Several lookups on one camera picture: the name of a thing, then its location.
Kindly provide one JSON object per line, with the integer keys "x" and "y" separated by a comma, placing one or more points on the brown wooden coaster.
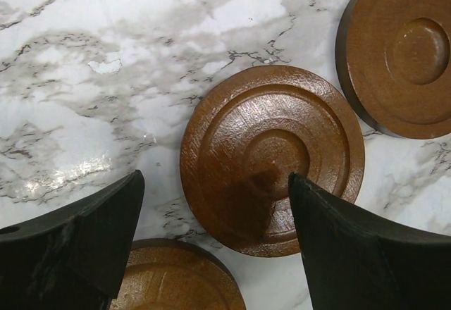
{"x": 393, "y": 63}
{"x": 244, "y": 139}
{"x": 171, "y": 274}

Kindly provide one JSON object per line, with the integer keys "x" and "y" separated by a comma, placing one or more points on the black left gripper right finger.
{"x": 354, "y": 259}

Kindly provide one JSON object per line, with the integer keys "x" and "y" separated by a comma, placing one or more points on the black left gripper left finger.
{"x": 75, "y": 256}

